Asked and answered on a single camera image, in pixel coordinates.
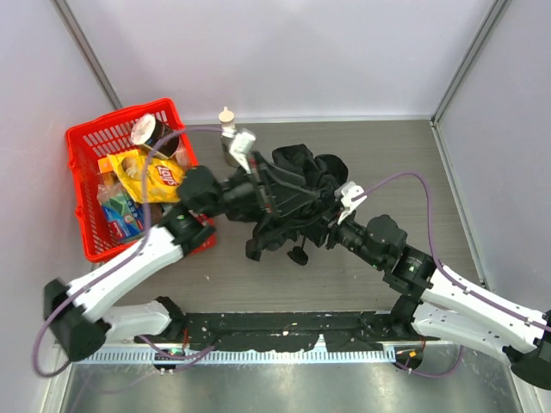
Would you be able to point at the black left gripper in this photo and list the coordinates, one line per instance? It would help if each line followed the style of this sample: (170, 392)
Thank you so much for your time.
(262, 185)

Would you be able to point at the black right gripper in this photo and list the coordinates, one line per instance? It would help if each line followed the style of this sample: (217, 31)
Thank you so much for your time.
(329, 215)

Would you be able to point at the black folding umbrella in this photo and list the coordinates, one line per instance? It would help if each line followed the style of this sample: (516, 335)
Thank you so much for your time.
(323, 173)

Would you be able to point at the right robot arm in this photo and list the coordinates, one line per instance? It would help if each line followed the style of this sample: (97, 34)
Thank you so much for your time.
(446, 305)

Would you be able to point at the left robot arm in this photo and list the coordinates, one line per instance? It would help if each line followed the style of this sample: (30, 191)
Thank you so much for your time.
(83, 315)

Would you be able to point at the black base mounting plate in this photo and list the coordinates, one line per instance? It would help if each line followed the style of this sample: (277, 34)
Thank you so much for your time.
(289, 332)

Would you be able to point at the beige squeeze bottle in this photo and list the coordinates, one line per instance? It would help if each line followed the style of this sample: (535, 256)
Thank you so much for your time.
(228, 132)

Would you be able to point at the yellow Lay's chips bag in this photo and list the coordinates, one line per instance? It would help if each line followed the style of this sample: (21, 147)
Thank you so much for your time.
(155, 182)

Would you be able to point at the black ice cream tub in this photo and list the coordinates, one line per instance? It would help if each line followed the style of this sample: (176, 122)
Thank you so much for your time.
(148, 130)

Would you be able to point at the blue green snack packet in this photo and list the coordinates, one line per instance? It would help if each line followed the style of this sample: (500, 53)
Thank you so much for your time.
(124, 216)

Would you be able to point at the red plastic basket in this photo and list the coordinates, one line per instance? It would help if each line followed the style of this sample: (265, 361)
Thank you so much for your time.
(91, 141)

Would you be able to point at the orange snack packet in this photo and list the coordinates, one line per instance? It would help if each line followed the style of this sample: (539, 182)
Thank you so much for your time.
(104, 165)

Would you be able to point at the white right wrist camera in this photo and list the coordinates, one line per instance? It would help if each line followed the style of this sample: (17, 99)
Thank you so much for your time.
(350, 196)

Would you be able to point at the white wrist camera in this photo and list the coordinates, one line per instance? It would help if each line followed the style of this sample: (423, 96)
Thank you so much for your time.
(350, 196)
(240, 148)

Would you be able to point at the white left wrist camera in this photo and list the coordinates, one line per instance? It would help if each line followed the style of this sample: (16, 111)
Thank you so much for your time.
(240, 148)

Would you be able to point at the white slotted cable duct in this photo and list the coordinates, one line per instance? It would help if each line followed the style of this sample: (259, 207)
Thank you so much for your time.
(134, 355)

